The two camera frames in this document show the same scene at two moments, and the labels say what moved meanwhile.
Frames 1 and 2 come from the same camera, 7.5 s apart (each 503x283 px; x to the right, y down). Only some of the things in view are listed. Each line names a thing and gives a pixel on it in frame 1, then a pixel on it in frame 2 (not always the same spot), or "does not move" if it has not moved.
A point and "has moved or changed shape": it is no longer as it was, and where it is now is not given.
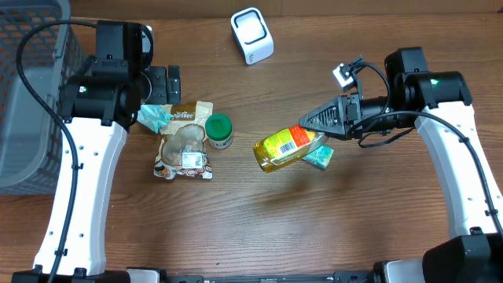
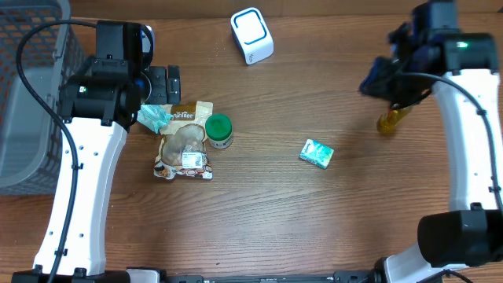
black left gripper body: x=156 y=87 does not move
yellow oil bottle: x=282 y=148 has moved or changed shape
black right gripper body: x=351 y=116 to x=377 y=77
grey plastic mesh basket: x=31 y=129 does not move
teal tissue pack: x=321 y=156 does not move
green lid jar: x=219 y=130 does not move
